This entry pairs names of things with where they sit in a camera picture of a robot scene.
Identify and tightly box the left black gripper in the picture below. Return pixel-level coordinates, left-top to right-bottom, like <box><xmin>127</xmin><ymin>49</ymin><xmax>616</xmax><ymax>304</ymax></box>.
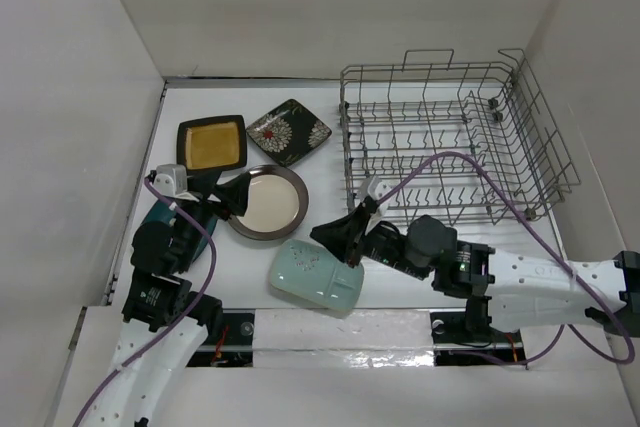
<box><xmin>173</xmin><ymin>167</ymin><xmax>249</xmax><ymax>270</ymax></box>

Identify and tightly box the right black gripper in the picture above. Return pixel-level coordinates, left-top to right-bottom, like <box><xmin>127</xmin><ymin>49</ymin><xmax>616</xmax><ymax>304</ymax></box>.
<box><xmin>310</xmin><ymin>201</ymin><xmax>428</xmax><ymax>280</ymax></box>

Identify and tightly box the yellow square plate black rim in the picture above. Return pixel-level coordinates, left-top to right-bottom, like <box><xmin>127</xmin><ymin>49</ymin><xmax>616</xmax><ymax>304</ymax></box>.
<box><xmin>176</xmin><ymin>115</ymin><xmax>247</xmax><ymax>176</ymax></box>

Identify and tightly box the round cream plate brown rim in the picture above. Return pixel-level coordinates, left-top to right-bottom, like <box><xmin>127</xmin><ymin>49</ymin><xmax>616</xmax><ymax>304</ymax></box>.
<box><xmin>227</xmin><ymin>165</ymin><xmax>309</xmax><ymax>241</ymax></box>

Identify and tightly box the teal square plate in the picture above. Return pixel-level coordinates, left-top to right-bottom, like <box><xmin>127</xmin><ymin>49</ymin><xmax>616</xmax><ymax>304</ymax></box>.
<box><xmin>141</xmin><ymin>200</ymin><xmax>218</xmax><ymax>263</ymax></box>

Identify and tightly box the pale green rectangular plate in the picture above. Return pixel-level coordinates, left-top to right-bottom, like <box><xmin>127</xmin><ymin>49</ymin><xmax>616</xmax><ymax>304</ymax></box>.
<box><xmin>267</xmin><ymin>239</ymin><xmax>365</xmax><ymax>316</ymax></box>

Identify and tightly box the black floral square plate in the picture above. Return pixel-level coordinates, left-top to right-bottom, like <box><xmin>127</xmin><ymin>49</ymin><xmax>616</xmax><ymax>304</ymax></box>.
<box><xmin>246</xmin><ymin>99</ymin><xmax>332</xmax><ymax>167</ymax></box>

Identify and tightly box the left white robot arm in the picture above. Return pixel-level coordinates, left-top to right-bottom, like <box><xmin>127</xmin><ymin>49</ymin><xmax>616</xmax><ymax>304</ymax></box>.
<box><xmin>74</xmin><ymin>164</ymin><xmax>251</xmax><ymax>426</ymax></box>

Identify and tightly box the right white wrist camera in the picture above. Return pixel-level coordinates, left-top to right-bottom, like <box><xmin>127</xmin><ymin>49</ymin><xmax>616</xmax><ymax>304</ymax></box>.
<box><xmin>356</xmin><ymin>176</ymin><xmax>392</xmax><ymax>215</ymax></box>

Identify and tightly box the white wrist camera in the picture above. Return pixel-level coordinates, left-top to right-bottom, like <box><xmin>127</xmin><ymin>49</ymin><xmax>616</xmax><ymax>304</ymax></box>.
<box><xmin>147</xmin><ymin>164</ymin><xmax>188</xmax><ymax>198</ymax></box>
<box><xmin>356</xmin><ymin>176</ymin><xmax>392</xmax><ymax>215</ymax></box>

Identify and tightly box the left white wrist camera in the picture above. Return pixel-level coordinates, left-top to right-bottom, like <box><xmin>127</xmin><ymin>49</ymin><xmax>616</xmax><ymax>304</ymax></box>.
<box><xmin>147</xmin><ymin>164</ymin><xmax>188</xmax><ymax>198</ymax></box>

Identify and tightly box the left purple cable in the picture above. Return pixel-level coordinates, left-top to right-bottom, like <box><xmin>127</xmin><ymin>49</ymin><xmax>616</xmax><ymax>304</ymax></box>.
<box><xmin>74</xmin><ymin>177</ymin><xmax>218</xmax><ymax>426</ymax></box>

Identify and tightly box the grey wire dish rack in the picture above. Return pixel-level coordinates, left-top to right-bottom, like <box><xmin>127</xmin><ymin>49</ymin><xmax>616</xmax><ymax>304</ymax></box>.
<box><xmin>339</xmin><ymin>48</ymin><xmax>581</xmax><ymax>227</ymax></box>

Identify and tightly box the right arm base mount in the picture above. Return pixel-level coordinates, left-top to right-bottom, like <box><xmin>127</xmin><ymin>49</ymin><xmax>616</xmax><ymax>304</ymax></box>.
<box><xmin>429</xmin><ymin>308</ymin><xmax>527</xmax><ymax>367</ymax></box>

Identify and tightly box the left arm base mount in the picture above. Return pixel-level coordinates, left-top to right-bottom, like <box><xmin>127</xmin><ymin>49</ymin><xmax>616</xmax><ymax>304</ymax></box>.
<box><xmin>187</xmin><ymin>309</ymin><xmax>256</xmax><ymax>368</ymax></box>

